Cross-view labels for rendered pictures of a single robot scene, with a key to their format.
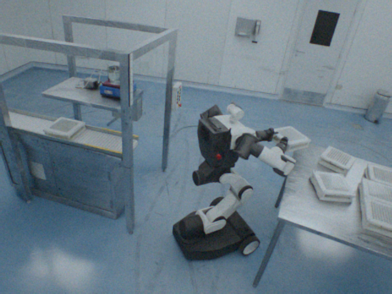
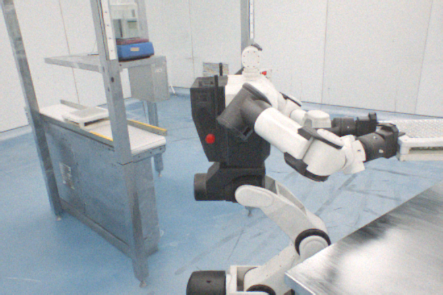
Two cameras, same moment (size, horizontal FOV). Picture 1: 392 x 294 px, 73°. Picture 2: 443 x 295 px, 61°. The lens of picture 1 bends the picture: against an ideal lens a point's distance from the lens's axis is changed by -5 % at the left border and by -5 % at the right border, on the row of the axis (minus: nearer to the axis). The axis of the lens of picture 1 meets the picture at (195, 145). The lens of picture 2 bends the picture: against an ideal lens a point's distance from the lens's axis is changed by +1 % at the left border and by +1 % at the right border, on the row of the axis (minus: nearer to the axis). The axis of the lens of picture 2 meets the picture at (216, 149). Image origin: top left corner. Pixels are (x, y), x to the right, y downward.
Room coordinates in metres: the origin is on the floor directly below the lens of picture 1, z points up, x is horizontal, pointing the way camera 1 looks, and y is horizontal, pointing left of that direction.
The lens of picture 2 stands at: (0.52, -0.90, 1.48)
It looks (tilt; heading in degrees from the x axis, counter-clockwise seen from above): 21 degrees down; 36
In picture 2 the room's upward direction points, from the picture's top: 3 degrees counter-clockwise
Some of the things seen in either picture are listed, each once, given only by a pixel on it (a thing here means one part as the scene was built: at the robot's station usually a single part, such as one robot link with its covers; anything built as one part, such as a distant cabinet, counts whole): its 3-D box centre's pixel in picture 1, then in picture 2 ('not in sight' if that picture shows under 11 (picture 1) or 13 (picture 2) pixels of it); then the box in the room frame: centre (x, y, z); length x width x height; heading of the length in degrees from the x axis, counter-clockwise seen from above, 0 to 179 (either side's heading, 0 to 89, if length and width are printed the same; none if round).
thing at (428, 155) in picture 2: (288, 140); (422, 144); (2.00, -0.76, 0.96); 0.24 x 0.24 x 0.02; 31
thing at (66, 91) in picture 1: (94, 93); (103, 60); (1.86, 0.79, 1.22); 0.62 x 0.38 x 0.04; 81
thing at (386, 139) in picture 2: (282, 147); (379, 144); (1.80, -0.66, 1.00); 0.12 x 0.10 x 0.13; 153
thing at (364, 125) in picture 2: (264, 135); (357, 128); (1.95, -0.55, 1.00); 0.12 x 0.10 x 0.13; 113
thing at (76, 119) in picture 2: (64, 126); (88, 114); (1.92, 1.10, 0.87); 0.25 x 0.24 x 0.02; 171
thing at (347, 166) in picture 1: (338, 157); not in sight; (1.94, -1.21, 0.89); 0.25 x 0.24 x 0.02; 142
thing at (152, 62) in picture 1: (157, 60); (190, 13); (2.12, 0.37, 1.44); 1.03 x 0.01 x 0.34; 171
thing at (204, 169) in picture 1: (212, 171); (229, 180); (1.63, -0.15, 0.82); 0.28 x 0.13 x 0.18; 121
